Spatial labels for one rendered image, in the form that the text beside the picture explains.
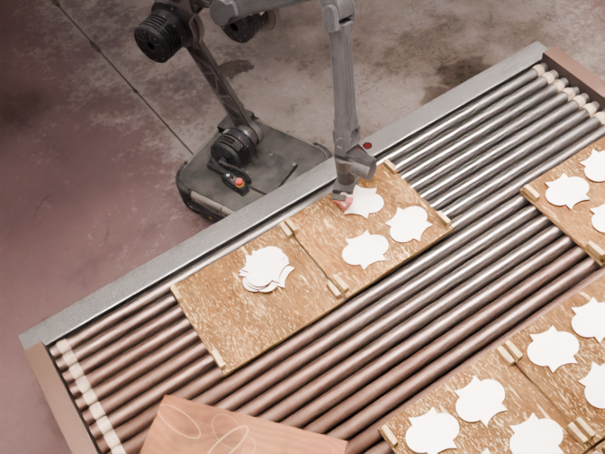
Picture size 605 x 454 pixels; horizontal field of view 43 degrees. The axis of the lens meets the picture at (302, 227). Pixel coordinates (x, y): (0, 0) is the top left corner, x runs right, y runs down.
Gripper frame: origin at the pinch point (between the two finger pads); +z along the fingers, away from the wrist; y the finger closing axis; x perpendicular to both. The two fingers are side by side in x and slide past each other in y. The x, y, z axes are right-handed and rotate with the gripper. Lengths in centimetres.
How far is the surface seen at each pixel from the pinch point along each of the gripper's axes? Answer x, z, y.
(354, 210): -2.8, 0.9, -4.4
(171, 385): 33, 2, -73
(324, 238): 3.8, 1.5, -16.3
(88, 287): 129, 90, -4
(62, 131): 187, 88, 83
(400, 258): -20.6, 2.5, -18.7
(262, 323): 14, 1, -50
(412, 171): -17.1, 4.0, 17.0
